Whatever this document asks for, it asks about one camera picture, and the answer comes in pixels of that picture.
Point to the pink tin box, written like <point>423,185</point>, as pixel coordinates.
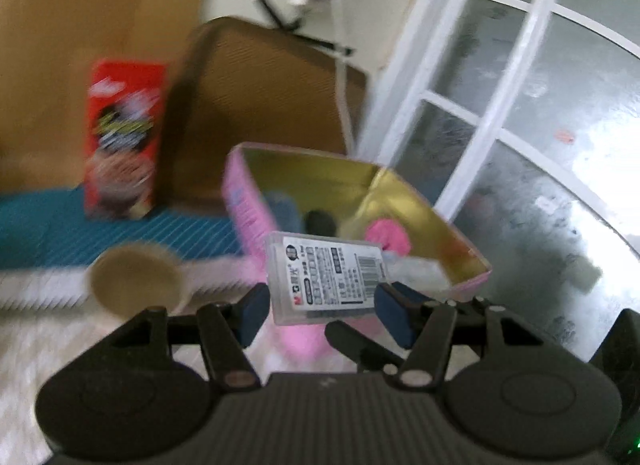
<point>250,215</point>

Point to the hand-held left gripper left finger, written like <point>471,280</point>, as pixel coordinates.
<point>252,314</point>

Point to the red cereal box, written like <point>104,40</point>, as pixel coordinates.
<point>125,145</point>

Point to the patterned pale blanket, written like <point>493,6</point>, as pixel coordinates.
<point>40,345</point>

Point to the blue mesh mat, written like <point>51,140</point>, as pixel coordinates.
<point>100,235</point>

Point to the small white packet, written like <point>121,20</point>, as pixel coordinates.
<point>417,272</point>

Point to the clear plastic case with label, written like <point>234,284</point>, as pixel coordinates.
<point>325,277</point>

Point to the black round object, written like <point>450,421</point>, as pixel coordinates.
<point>320,221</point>

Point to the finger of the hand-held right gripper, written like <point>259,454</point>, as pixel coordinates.
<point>360,345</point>

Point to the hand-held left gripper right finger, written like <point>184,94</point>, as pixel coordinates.
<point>392,316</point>

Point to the white window frame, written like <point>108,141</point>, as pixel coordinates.
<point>500,110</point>

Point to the pink round puff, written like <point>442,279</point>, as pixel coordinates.
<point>387,236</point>

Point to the white and red tin can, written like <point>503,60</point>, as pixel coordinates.
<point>132,277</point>

